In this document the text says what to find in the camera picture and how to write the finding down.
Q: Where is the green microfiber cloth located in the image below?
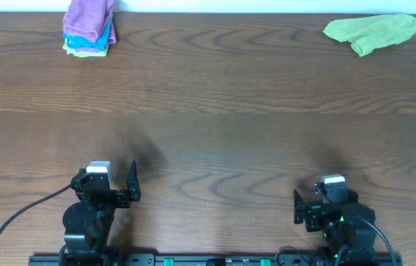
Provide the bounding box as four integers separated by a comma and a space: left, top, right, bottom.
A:
323, 14, 416, 57

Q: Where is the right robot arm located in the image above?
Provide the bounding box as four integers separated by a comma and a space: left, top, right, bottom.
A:
293, 177, 377, 265

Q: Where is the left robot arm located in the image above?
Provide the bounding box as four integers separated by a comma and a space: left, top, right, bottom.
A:
58, 160, 141, 266

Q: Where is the light green folded cloth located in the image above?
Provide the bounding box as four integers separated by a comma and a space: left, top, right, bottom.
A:
62, 40, 109, 58

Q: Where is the blue folded cloth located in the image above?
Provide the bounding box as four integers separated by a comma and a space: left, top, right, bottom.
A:
63, 18, 116, 51

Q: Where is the purple folded cloth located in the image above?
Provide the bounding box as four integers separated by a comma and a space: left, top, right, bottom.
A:
63, 0, 115, 41

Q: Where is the right black cable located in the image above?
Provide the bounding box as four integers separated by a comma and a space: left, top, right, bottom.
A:
320, 188, 399, 266

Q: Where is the black cable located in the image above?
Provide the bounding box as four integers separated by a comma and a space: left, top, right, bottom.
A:
0, 183, 74, 266
320, 188, 399, 266

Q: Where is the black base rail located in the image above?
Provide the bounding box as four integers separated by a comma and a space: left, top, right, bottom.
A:
28, 252, 403, 266

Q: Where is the left black cable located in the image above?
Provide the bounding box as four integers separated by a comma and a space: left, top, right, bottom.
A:
0, 183, 74, 266

